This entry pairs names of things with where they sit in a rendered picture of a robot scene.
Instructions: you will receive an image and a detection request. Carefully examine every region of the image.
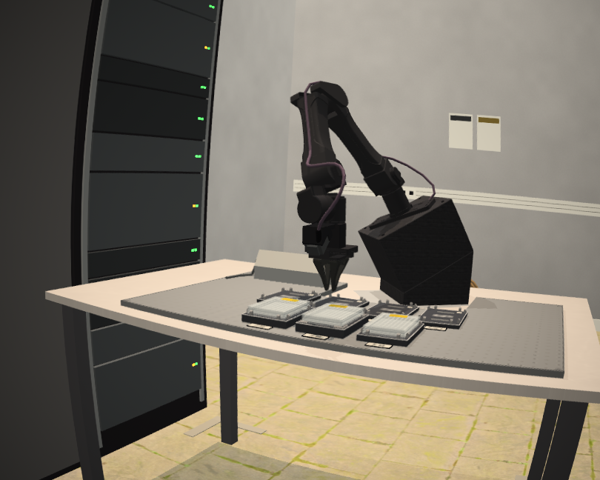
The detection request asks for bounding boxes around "light grey control panel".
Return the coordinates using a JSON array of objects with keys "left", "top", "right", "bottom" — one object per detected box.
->
[{"left": 225, "top": 250, "right": 324, "bottom": 287}]

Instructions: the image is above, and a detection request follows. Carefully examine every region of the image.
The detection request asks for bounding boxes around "white multi-well plate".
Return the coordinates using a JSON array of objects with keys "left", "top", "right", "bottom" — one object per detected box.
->
[
  {"left": 301, "top": 312, "right": 364, "bottom": 327},
  {"left": 362, "top": 322, "right": 419, "bottom": 339},
  {"left": 247, "top": 306, "right": 307, "bottom": 320}
]

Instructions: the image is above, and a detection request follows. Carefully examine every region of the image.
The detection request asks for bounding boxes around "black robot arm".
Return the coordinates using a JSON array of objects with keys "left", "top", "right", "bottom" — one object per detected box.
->
[{"left": 290, "top": 81, "right": 436, "bottom": 256}]

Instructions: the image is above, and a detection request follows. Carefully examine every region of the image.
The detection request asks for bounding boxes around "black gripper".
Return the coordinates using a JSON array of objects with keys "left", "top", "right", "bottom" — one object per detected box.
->
[{"left": 308, "top": 244, "right": 358, "bottom": 291}]

